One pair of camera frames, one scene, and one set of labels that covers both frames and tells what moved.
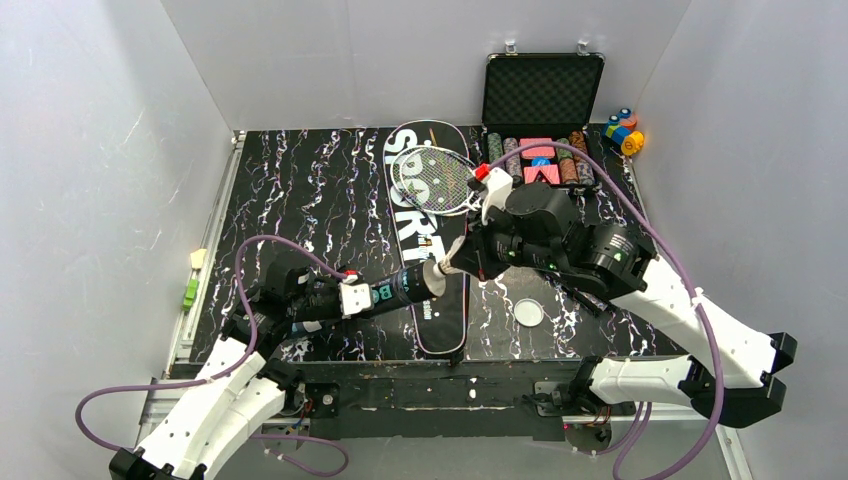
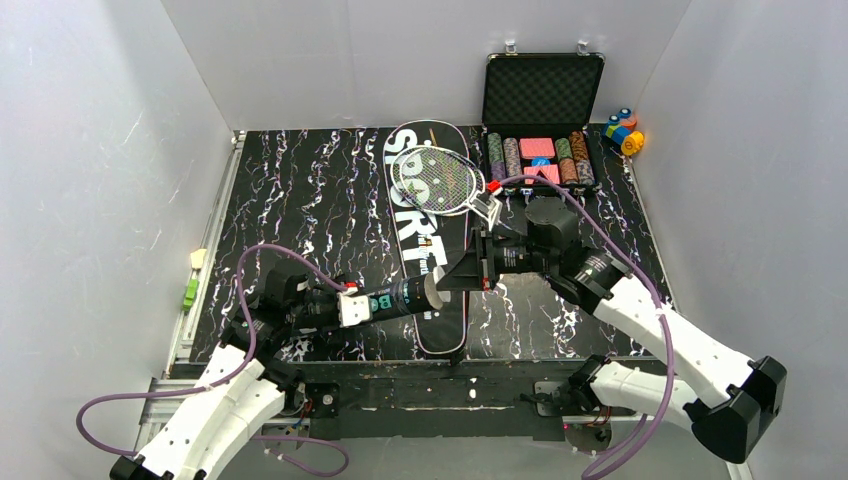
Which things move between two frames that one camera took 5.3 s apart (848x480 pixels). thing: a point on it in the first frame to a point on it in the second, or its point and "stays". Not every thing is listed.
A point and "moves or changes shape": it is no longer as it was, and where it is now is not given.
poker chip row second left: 513,164 stays
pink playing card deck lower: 550,172 stays
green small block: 191,292 stays
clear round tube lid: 528,312 to 435,297
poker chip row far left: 495,148 stays
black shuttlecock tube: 407,287 moves or changes shape
